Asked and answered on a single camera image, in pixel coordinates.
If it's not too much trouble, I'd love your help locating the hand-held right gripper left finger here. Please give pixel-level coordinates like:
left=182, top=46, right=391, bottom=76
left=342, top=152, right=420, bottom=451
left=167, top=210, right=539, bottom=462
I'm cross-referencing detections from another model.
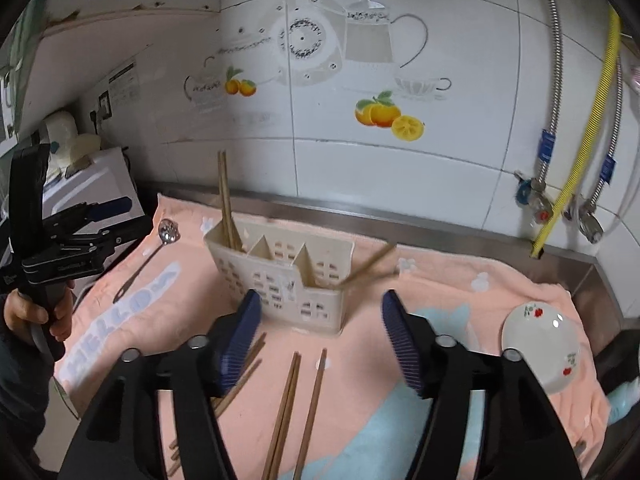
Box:
left=57, top=290, right=263, bottom=480

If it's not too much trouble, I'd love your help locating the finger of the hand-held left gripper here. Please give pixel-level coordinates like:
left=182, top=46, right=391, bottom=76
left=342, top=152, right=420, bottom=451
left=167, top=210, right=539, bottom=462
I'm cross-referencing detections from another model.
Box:
left=59, top=217, right=154, bottom=257
left=45, top=196, right=134, bottom=237

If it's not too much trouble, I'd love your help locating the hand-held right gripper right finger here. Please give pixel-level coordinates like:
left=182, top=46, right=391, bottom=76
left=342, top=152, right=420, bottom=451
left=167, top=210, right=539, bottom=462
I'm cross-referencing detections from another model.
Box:
left=381, top=290, right=583, bottom=480

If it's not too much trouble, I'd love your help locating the cream plastic utensil holder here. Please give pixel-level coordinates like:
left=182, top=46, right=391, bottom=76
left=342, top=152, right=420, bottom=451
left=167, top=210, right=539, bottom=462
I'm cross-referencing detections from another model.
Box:
left=202, top=217, right=356, bottom=336

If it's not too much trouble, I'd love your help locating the person's left forearm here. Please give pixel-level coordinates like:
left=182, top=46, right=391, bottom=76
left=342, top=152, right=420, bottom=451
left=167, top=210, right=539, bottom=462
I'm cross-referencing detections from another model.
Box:
left=0, top=325, right=68, bottom=473

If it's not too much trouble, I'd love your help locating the person's left hand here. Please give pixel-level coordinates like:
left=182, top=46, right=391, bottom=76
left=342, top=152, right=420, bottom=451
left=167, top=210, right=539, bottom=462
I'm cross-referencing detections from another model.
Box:
left=4, top=280, right=77, bottom=344

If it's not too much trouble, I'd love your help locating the white microwave oven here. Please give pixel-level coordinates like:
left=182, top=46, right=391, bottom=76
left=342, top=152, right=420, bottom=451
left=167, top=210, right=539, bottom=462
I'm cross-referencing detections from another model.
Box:
left=42, top=146, right=139, bottom=242

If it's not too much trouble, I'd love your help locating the metal spoon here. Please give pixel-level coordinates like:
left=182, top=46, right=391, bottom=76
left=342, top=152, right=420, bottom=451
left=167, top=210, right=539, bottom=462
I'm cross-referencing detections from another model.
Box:
left=112, top=218, right=181, bottom=304

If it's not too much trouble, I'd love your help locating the pink printed towel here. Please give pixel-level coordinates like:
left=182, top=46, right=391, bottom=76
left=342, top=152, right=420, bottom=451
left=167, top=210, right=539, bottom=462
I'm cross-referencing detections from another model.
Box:
left=52, top=192, right=613, bottom=480

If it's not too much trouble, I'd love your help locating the cream rounded container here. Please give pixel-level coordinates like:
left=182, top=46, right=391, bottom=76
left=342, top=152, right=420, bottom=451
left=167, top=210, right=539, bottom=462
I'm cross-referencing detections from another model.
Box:
left=64, top=132, right=102, bottom=167

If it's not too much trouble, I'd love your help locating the white rounded container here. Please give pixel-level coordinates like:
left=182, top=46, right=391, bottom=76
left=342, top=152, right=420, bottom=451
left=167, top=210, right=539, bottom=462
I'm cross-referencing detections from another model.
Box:
left=42, top=111, right=79, bottom=161

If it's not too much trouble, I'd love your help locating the white floral plate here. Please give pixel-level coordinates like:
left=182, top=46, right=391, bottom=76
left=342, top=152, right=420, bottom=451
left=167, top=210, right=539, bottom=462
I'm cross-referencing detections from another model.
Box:
left=501, top=301, right=582, bottom=395

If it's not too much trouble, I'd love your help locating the metal angle valve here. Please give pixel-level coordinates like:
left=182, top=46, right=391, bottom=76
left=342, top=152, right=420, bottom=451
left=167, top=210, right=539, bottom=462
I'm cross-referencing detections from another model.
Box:
left=564, top=200, right=604, bottom=245
left=514, top=170, right=557, bottom=224

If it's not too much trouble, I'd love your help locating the black wall socket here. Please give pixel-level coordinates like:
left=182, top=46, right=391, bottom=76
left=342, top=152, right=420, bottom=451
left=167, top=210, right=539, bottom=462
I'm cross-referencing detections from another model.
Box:
left=89, top=89, right=113, bottom=124

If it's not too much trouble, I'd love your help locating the white wall label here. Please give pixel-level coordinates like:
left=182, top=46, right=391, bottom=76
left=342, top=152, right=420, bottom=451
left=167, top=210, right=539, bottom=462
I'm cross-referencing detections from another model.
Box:
left=107, top=59, right=139, bottom=107

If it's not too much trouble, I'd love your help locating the green wall cabinet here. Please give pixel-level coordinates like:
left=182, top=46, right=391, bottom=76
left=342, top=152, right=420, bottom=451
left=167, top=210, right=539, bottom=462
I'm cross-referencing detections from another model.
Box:
left=0, top=0, right=221, bottom=141

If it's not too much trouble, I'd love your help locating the braided metal hose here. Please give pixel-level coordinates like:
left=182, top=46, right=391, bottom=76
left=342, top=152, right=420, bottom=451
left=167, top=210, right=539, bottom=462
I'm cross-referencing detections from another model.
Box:
left=589, top=55, right=626, bottom=207
left=532, top=0, right=567, bottom=186

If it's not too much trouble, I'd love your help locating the teaware and oranges wall decal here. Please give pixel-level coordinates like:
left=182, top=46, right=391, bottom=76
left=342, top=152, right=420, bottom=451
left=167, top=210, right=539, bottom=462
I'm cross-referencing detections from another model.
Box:
left=182, top=0, right=453, bottom=143

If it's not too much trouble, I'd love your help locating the yellow corrugated hose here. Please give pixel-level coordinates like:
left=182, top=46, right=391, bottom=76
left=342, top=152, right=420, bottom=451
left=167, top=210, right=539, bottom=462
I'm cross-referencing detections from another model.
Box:
left=531, top=7, right=623, bottom=261

